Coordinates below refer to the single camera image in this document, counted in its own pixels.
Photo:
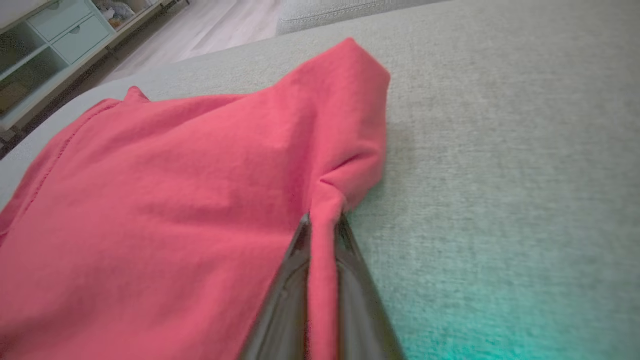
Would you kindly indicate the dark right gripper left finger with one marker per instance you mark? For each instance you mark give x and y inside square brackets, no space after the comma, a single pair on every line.
[285,300]

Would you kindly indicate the red shorts white waistband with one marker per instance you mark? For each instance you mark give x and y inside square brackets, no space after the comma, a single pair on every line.
[175,210]

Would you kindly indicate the pale green cabinet drawer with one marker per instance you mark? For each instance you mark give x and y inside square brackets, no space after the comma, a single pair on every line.
[60,17]
[82,40]

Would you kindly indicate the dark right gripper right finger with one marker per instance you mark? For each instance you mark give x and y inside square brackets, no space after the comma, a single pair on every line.
[360,300]

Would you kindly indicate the pale green tv cabinet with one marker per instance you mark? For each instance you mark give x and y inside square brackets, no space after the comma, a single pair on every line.
[30,70]

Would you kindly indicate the toys in cabinet shelf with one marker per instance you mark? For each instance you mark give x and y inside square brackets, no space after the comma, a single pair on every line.
[114,11]

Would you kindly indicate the large grey sofa seat cushion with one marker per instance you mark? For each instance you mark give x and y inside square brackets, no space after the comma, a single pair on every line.
[500,175]

